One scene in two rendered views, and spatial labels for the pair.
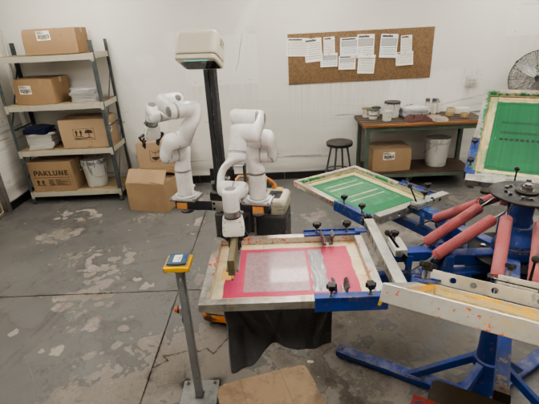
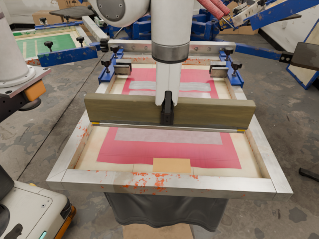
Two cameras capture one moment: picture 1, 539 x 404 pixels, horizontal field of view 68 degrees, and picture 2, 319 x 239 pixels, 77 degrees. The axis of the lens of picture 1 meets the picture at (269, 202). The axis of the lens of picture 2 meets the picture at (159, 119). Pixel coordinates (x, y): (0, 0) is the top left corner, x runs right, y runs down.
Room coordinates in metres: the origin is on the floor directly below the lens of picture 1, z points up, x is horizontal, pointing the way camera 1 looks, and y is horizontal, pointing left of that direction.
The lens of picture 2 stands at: (1.66, 0.57, 1.41)
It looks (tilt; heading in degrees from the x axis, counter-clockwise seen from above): 40 degrees down; 272
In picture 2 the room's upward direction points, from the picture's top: straight up
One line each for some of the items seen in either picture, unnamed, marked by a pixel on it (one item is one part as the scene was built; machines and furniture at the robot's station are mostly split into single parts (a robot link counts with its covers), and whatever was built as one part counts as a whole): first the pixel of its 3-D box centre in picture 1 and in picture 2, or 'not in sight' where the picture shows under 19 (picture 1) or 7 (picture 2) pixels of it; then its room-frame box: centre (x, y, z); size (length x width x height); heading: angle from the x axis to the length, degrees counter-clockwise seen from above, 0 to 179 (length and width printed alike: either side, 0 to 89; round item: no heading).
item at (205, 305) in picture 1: (289, 266); (169, 99); (1.64, -0.08, 0.97); 0.79 x 0.58 x 0.04; 89
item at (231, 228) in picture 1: (233, 224); (169, 74); (1.65, 0.17, 1.21); 0.10 x 0.07 x 0.11; 89
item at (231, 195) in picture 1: (235, 195); (153, 6); (1.68, 0.15, 1.34); 0.15 x 0.10 x 0.11; 166
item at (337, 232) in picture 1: (331, 236); (113, 69); (1.91, -0.33, 0.98); 0.30 x 0.05 x 0.07; 89
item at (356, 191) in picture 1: (376, 185); (42, 29); (2.41, -0.70, 1.05); 1.08 x 0.61 x 0.23; 29
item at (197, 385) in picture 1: (189, 333); not in sight; (1.77, 0.48, 0.48); 0.22 x 0.22 x 0.96; 89
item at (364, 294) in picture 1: (350, 300); (228, 72); (1.36, -0.32, 0.98); 0.30 x 0.05 x 0.07; 89
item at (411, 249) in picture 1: (408, 254); not in sight; (1.63, -0.64, 1.02); 0.17 x 0.06 x 0.05; 89
